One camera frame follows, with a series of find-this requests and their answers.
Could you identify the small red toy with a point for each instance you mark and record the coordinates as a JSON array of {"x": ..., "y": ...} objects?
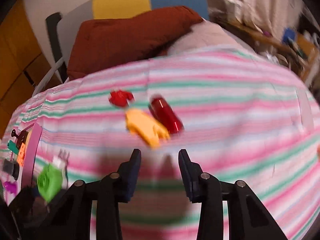
[{"x": 121, "y": 98}]

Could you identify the orange block toy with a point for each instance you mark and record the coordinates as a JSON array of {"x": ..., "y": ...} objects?
[{"x": 21, "y": 155}]

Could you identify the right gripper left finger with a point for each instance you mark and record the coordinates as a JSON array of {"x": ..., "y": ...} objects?
[{"x": 128, "y": 175}]

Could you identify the beige patterned curtain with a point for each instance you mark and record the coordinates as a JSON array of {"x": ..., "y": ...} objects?
[{"x": 273, "y": 16}]

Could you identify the pink striped blanket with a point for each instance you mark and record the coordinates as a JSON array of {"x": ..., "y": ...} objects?
[{"x": 244, "y": 119}]

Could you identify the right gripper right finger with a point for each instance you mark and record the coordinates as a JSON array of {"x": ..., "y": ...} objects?
[{"x": 195, "y": 186}]

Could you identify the dark red cushion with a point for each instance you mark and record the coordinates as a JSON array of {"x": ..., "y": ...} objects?
[{"x": 107, "y": 43}]

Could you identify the green white round toy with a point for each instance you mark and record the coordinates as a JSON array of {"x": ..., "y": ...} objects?
[{"x": 53, "y": 177}]

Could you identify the teal plastic piece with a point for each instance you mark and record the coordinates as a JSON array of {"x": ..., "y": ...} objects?
[{"x": 12, "y": 146}]

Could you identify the red cylinder tube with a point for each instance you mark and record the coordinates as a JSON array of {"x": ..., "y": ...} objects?
[{"x": 163, "y": 113}]

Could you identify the brown flower shaped lid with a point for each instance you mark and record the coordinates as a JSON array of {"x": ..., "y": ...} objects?
[{"x": 21, "y": 137}]

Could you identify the grey yellow blue headboard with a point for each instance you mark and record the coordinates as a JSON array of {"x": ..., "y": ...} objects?
[{"x": 68, "y": 26}]

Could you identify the orange plastic scoop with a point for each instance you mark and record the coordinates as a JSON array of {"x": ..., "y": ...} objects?
[{"x": 146, "y": 127}]

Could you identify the purple perforated ball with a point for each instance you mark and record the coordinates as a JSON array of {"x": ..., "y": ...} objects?
[{"x": 10, "y": 187}]

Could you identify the pink white tray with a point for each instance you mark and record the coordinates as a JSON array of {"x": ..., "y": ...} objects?
[{"x": 25, "y": 177}]

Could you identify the black clear cap container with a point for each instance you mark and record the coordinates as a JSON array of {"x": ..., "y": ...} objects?
[{"x": 12, "y": 168}]

